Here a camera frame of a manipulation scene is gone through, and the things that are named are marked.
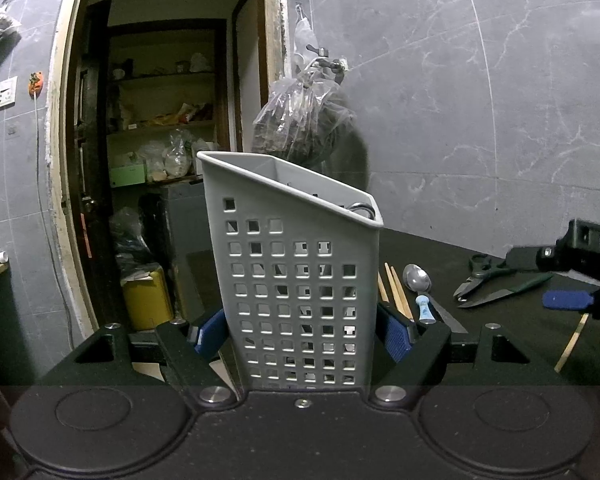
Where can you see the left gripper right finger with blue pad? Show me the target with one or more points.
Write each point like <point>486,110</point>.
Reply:
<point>409,358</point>

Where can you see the green box on shelf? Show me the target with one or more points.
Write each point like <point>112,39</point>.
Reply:
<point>127,175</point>

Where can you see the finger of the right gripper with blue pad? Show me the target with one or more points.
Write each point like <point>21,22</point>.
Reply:
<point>567,300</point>

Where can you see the white perforated utensil basket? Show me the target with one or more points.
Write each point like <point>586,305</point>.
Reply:
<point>297,271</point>

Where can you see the green handled knife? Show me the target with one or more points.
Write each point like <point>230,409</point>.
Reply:
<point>507,292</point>

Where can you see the light blue handled utensil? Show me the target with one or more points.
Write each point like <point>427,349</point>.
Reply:
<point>425,314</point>

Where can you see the orange wall hook ornament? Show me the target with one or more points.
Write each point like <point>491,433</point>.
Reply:
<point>35,84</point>

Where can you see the metal spoon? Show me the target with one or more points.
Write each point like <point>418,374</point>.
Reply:
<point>417,280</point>

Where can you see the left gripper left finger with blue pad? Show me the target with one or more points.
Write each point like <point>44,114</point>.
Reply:
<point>188,349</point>

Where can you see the wall tap fixture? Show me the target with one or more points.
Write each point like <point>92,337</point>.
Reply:
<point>337,66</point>

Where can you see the hanging plastic bag dark contents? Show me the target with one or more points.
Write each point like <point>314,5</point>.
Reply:
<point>304,120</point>

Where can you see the long wooden chopstick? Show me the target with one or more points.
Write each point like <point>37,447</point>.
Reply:
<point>564,357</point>

